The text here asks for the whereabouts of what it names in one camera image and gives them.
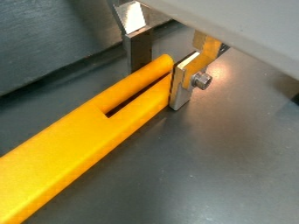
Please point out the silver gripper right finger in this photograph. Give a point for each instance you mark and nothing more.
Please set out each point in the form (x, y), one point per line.
(189, 72)

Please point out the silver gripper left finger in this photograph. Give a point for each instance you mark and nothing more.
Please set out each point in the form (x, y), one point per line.
(137, 20)

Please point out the yellow slotted square-circle object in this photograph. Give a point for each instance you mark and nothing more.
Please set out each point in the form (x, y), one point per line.
(42, 166)

